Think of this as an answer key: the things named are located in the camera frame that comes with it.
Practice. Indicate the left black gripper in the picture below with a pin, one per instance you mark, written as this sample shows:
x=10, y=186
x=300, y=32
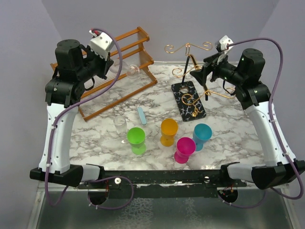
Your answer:
x=106, y=64

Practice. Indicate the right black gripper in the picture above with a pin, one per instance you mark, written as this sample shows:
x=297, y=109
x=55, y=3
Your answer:
x=211, y=64

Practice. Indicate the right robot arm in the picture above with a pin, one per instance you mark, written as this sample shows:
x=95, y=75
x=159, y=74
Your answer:
x=280, y=164

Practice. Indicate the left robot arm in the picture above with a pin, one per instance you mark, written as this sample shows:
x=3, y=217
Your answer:
x=76, y=64

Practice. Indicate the blue plastic goblet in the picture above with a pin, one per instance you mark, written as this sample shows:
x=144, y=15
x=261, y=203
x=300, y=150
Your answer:
x=201, y=134

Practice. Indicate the orange plastic goblet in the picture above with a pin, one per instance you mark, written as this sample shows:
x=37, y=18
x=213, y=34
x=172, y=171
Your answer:
x=169, y=128

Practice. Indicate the light blue nail file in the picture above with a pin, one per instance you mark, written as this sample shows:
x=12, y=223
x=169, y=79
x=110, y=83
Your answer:
x=142, y=116

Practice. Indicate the pink plastic goblet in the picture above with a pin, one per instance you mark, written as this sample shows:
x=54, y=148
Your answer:
x=185, y=147

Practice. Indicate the green plastic goblet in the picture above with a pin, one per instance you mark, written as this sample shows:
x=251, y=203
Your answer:
x=136, y=138

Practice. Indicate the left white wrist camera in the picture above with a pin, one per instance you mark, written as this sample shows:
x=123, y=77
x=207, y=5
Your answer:
x=101, y=43

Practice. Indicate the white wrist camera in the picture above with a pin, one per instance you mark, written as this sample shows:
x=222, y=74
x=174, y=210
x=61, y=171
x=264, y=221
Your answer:
x=222, y=47
x=101, y=43

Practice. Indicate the gold wire glass rack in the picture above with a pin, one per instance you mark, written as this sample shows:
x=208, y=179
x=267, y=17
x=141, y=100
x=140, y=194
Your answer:
x=185, y=94

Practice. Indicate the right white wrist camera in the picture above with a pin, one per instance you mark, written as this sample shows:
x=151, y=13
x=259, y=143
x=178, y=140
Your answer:
x=222, y=47

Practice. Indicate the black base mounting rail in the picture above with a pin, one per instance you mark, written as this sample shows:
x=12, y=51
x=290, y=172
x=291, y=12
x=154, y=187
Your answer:
x=162, y=183

